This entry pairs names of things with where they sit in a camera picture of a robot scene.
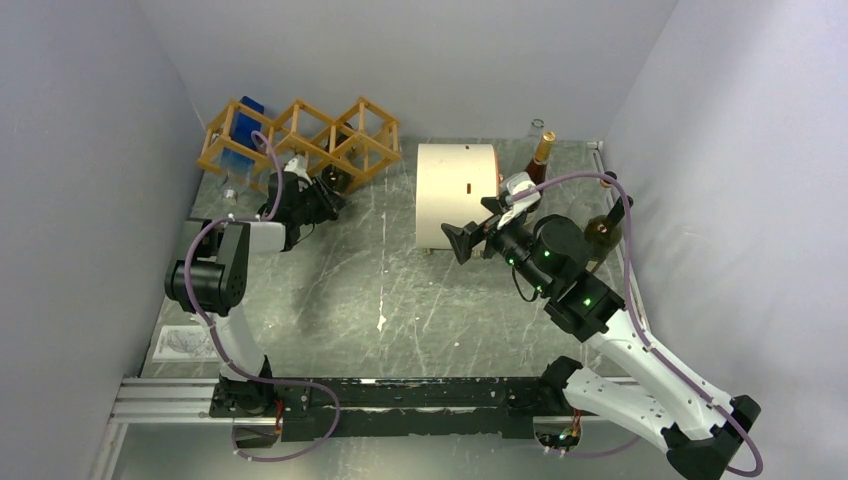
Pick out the purple cable base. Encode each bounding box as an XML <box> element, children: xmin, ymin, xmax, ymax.
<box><xmin>231</xmin><ymin>397</ymin><xmax>341</xmax><ymax>464</ymax></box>
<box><xmin>543</xmin><ymin>433</ymin><xmax>643</xmax><ymax>460</ymax></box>

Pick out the dark green bottle silver cap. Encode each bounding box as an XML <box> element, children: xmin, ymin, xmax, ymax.
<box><xmin>321</xmin><ymin>132</ymin><xmax>353</xmax><ymax>194</ymax></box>

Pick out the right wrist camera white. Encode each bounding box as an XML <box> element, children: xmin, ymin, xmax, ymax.
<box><xmin>497</xmin><ymin>172</ymin><xmax>541</xmax><ymax>230</ymax></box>

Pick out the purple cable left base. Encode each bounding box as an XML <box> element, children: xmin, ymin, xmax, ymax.
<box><xmin>231</xmin><ymin>397</ymin><xmax>341</xmax><ymax>464</ymax></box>

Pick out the blue glass bottle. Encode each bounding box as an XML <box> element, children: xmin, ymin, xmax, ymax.
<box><xmin>217</xmin><ymin>111</ymin><xmax>262</xmax><ymax>204</ymax></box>

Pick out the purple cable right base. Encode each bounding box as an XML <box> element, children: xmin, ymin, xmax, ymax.
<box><xmin>543</xmin><ymin>433</ymin><xmax>643</xmax><ymax>460</ymax></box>

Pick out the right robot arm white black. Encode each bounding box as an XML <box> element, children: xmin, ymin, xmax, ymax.
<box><xmin>441</xmin><ymin>208</ymin><xmax>761</xmax><ymax>479</ymax></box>

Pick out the dark green labelled wine bottle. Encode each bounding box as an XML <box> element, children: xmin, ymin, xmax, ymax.
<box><xmin>583</xmin><ymin>197</ymin><xmax>625</xmax><ymax>274</ymax></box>

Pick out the dark bottle gold foil neck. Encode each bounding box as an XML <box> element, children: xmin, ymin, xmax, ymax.
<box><xmin>524</xmin><ymin>131</ymin><xmax>556</xmax><ymax>185</ymax></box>

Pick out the cream cylindrical drum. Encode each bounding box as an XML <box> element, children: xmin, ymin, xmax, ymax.
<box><xmin>415</xmin><ymin>143</ymin><xmax>501</xmax><ymax>251</ymax></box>

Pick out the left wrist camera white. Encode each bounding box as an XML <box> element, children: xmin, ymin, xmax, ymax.
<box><xmin>283</xmin><ymin>155</ymin><xmax>312</xmax><ymax>184</ymax></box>

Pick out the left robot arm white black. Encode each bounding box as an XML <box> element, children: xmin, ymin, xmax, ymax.
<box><xmin>164</xmin><ymin>170</ymin><xmax>347</xmax><ymax>416</ymax></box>

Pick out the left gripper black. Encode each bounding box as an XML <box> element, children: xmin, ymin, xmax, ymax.
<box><xmin>294</xmin><ymin>176</ymin><xmax>351</xmax><ymax>225</ymax></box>

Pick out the clear glass bottle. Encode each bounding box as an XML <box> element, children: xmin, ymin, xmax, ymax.
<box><xmin>526</xmin><ymin>118</ymin><xmax>545</xmax><ymax>145</ymax></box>

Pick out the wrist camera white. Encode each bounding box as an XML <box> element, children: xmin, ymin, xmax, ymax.
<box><xmin>497</xmin><ymin>172</ymin><xmax>541</xmax><ymax>230</ymax></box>
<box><xmin>283</xmin><ymin>155</ymin><xmax>312</xmax><ymax>184</ymax></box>

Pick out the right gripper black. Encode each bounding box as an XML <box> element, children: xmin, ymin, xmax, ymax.
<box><xmin>441</xmin><ymin>196</ymin><xmax>554</xmax><ymax>295</ymax></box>

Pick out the white paper card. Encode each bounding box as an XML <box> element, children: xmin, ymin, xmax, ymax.
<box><xmin>151</xmin><ymin>324</ymin><xmax>217</xmax><ymax>363</ymax></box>

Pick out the wooden hexagonal wine rack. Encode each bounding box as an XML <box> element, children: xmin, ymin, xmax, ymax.
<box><xmin>195</xmin><ymin>96</ymin><xmax>400</xmax><ymax>193</ymax></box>

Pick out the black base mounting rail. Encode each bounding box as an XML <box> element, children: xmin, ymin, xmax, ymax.
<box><xmin>208</xmin><ymin>377</ymin><xmax>574</xmax><ymax>442</ymax></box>

